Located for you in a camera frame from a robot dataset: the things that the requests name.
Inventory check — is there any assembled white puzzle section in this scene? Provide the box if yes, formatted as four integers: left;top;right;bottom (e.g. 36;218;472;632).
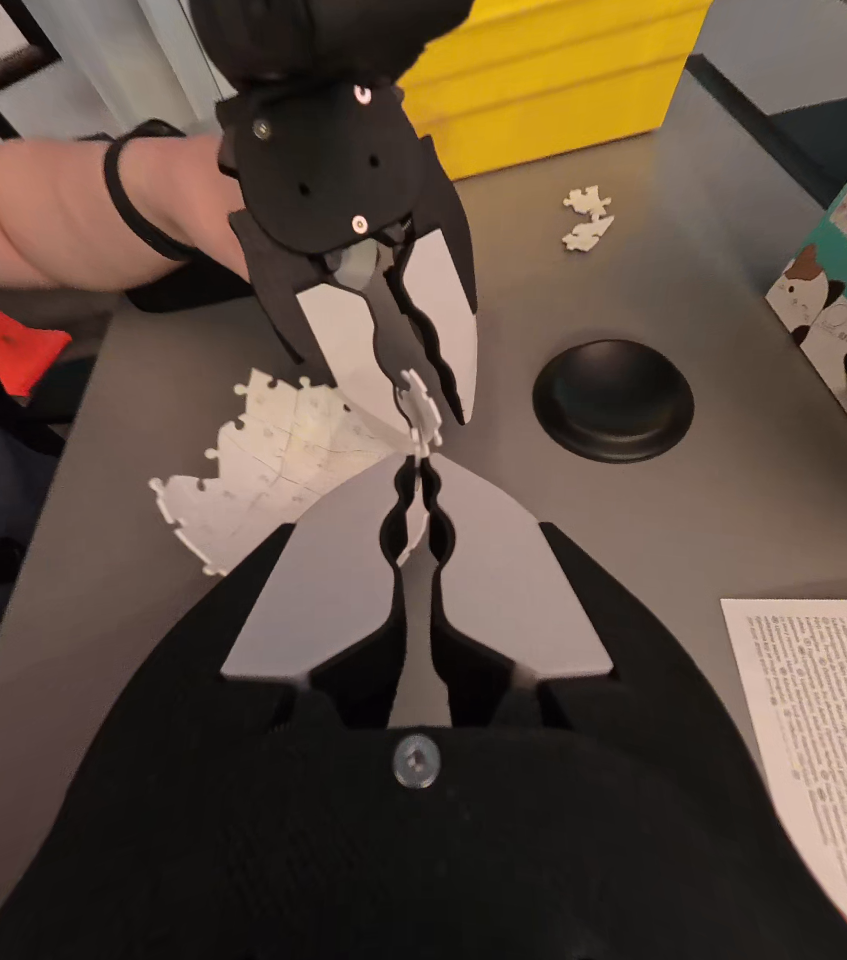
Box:
149;368;432;579

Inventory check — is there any person's left hand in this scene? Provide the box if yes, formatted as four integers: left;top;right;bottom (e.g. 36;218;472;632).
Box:
146;132;255;282

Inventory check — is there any colourful puzzle box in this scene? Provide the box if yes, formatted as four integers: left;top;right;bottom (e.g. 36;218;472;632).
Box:
766;98;847;489

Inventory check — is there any scattered loose puzzle pieces group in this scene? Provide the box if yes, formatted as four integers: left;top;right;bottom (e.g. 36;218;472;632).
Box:
562;185;617;253

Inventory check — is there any white puzzle piece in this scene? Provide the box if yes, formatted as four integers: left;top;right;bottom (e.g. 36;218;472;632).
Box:
397;368;447;454

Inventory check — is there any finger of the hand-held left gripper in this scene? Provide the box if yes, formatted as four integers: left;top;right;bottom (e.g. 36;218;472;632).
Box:
296;278;413;439
391;225;482;427

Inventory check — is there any red object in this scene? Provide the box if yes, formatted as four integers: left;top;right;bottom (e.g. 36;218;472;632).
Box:
0;282;72;399

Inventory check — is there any black round ball stand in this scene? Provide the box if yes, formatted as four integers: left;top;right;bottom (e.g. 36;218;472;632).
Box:
532;338;695;463

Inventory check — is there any black wristband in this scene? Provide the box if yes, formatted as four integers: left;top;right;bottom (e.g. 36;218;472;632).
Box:
101;120;203;265

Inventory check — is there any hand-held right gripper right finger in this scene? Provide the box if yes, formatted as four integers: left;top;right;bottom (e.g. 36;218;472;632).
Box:
424;450;617;688

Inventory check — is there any white instruction leaflet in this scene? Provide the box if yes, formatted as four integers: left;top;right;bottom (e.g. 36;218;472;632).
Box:
721;597;847;954

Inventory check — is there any person's left forearm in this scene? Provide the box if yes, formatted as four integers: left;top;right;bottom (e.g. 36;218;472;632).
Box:
0;128;140;294

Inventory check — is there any yellow storage bin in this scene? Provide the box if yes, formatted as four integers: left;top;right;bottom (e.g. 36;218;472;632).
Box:
394;0;713;181

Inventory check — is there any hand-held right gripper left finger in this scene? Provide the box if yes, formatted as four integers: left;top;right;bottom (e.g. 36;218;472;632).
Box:
220;453;414;688

